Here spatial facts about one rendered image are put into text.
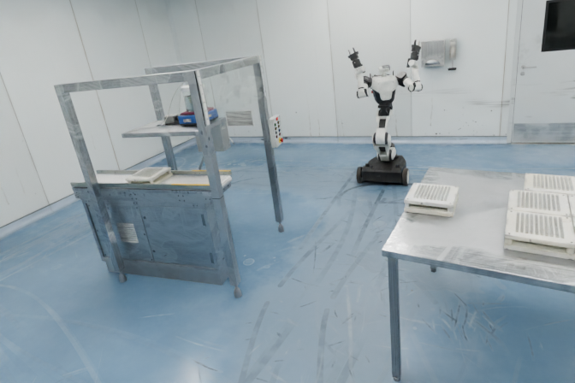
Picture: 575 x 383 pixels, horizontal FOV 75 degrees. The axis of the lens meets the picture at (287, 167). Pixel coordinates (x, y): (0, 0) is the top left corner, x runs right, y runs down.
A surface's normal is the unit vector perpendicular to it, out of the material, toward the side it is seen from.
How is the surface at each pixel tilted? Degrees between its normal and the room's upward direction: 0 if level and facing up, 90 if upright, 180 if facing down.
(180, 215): 90
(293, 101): 90
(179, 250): 90
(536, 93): 90
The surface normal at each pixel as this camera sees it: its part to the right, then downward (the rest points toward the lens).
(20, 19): 0.90, 0.04
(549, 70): -0.40, 0.36
